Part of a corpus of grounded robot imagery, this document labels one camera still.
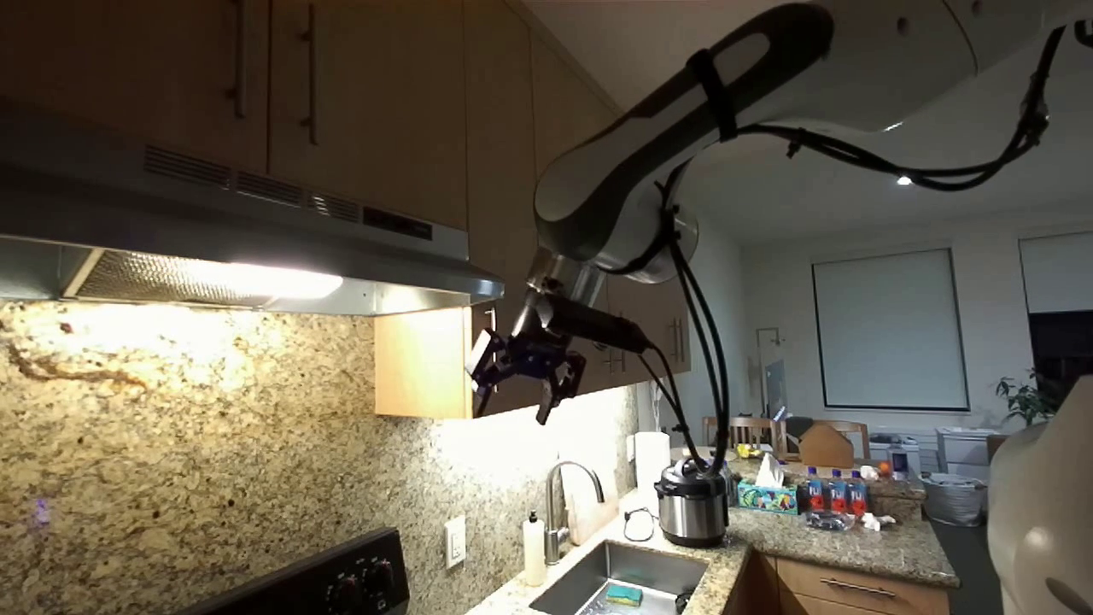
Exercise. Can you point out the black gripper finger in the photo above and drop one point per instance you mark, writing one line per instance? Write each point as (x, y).
(485, 363)
(564, 381)

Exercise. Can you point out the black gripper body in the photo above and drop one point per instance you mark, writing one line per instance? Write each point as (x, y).
(532, 346)

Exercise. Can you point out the round recessed ceiling light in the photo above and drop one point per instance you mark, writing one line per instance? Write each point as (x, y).
(902, 177)

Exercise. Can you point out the white paper towel roll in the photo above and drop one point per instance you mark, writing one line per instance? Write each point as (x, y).
(650, 463)

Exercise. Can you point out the metal kitchen faucet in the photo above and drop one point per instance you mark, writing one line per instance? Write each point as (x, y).
(554, 514)

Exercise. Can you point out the round glass lid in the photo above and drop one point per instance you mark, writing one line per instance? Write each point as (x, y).
(639, 527)

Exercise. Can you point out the white soap bottle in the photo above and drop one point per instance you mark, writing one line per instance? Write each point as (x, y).
(534, 551)

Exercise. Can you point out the stainless pressure cooker black lid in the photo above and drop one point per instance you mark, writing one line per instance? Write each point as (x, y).
(690, 514)

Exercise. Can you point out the wooden slat dining chair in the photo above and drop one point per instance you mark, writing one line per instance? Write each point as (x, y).
(752, 431)

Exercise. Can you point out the stainless steel sink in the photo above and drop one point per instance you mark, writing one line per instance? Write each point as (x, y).
(615, 567)

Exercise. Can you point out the teal sponge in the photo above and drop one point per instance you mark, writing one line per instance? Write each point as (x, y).
(622, 593)

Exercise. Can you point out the teal tissue box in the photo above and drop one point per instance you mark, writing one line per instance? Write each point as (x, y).
(768, 496)

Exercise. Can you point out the black electric stove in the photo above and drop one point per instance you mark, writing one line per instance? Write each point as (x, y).
(330, 584)

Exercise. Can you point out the wooden round back chair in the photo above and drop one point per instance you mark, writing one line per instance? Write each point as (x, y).
(829, 446)

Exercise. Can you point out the red drink bottle blue cap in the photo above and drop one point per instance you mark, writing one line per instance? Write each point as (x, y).
(815, 494)
(837, 494)
(859, 496)

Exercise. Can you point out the stainless steel range hood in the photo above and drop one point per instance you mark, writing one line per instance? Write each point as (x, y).
(227, 240)

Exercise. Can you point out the large white window blind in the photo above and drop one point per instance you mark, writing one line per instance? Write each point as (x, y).
(891, 329)

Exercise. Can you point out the brown wicker basket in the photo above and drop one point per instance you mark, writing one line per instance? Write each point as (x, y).
(900, 501)

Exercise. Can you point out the wooden base cabinet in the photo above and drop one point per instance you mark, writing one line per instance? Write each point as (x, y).
(855, 590)

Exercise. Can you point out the white storage bin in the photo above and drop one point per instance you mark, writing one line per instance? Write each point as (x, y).
(967, 446)

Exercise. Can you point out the green potted plant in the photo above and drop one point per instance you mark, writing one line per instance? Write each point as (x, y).
(1025, 398)

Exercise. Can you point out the small white window blind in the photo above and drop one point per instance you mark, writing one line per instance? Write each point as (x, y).
(1061, 272)

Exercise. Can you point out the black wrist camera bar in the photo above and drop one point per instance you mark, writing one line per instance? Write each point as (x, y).
(603, 325)

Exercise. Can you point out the tall wooden wall cabinet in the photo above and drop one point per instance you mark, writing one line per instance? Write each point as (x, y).
(500, 170)

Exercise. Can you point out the white wall outlet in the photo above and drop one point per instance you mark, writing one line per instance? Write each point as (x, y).
(457, 541)

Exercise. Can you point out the short wooden wall cabinet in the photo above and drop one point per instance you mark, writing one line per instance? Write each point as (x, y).
(139, 68)

